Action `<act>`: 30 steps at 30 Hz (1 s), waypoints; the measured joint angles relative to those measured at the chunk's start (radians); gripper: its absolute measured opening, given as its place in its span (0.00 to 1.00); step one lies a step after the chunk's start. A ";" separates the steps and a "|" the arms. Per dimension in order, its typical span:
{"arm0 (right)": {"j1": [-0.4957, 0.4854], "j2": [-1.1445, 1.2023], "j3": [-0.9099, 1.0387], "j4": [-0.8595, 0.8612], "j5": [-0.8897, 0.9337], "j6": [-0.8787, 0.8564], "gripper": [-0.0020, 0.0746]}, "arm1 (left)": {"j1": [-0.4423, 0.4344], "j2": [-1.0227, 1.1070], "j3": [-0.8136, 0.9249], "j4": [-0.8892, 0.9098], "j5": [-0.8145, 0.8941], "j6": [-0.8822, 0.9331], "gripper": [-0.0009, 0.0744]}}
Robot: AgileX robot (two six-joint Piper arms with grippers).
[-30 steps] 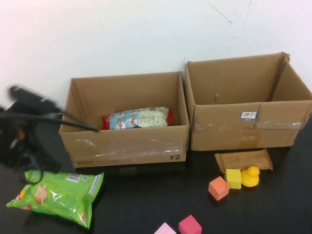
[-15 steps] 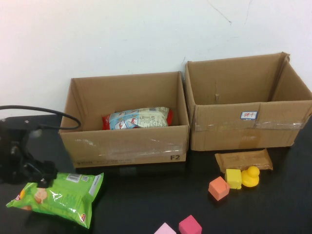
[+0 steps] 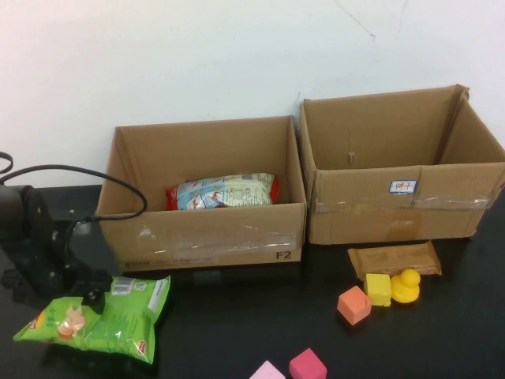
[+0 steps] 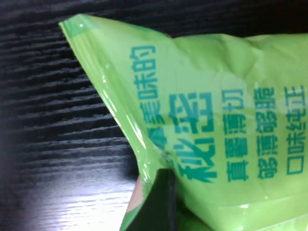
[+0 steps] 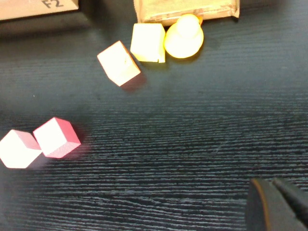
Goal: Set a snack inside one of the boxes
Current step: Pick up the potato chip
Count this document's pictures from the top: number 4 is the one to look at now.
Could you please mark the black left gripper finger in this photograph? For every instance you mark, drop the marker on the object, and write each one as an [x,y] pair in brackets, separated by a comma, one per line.
[156,207]

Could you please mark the green potato chips bag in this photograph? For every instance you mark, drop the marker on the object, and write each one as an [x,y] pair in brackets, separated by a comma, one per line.
[216,108]

